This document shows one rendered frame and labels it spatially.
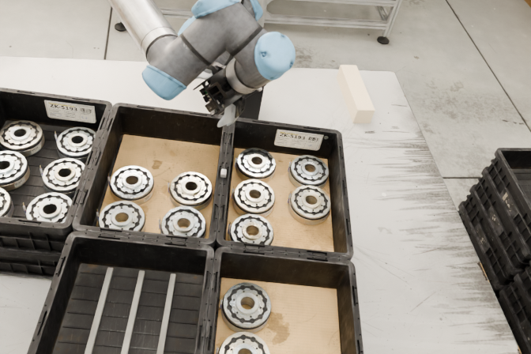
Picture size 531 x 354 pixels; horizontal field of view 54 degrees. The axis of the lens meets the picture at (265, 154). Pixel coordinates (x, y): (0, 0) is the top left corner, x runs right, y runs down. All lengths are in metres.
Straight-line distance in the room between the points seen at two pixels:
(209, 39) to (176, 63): 0.07
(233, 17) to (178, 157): 0.57
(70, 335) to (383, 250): 0.82
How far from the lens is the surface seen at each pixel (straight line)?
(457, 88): 3.41
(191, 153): 1.41
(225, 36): 0.93
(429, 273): 1.50
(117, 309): 1.16
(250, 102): 1.59
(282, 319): 1.16
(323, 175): 1.38
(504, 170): 2.09
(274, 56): 0.91
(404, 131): 1.84
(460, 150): 2.99
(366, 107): 1.78
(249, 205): 1.27
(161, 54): 0.95
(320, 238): 1.29
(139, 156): 1.40
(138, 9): 1.05
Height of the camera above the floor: 1.87
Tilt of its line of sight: 46 degrees down
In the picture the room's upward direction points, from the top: 12 degrees clockwise
